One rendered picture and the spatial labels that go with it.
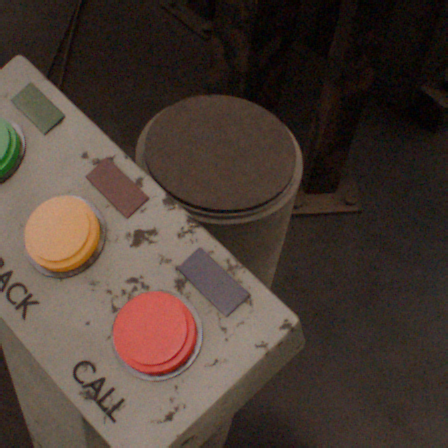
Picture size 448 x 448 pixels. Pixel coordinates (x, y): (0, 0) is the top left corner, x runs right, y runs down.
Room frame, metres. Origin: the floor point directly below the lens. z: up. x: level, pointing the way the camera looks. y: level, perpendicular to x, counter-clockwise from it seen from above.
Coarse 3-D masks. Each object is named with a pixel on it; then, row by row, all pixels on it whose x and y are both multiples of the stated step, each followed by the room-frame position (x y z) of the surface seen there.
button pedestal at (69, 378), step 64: (64, 128) 0.29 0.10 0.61; (0, 192) 0.26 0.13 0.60; (64, 192) 0.26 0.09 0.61; (0, 256) 0.22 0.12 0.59; (128, 256) 0.22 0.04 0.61; (0, 320) 0.23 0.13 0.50; (64, 320) 0.19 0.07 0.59; (256, 320) 0.19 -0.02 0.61; (64, 384) 0.16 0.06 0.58; (128, 384) 0.16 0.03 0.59; (192, 384) 0.16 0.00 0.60; (256, 384) 0.18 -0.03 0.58
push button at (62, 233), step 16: (48, 208) 0.24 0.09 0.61; (64, 208) 0.24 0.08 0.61; (80, 208) 0.24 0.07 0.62; (32, 224) 0.23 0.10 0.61; (48, 224) 0.23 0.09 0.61; (64, 224) 0.23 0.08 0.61; (80, 224) 0.23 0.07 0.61; (96, 224) 0.23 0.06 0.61; (32, 240) 0.22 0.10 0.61; (48, 240) 0.22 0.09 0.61; (64, 240) 0.22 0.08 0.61; (80, 240) 0.22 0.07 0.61; (96, 240) 0.23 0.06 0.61; (32, 256) 0.22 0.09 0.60; (48, 256) 0.21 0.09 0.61; (64, 256) 0.21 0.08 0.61; (80, 256) 0.22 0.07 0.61
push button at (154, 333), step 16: (128, 304) 0.19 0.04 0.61; (144, 304) 0.19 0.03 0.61; (160, 304) 0.19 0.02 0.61; (176, 304) 0.19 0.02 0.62; (128, 320) 0.19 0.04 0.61; (144, 320) 0.19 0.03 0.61; (160, 320) 0.19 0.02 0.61; (176, 320) 0.19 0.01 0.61; (192, 320) 0.19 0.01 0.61; (128, 336) 0.18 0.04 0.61; (144, 336) 0.18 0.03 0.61; (160, 336) 0.18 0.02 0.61; (176, 336) 0.18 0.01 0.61; (192, 336) 0.18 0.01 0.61; (128, 352) 0.17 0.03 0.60; (144, 352) 0.17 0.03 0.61; (160, 352) 0.17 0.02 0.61; (176, 352) 0.17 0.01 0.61; (144, 368) 0.16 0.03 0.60; (160, 368) 0.17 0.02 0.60; (176, 368) 0.17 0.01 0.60
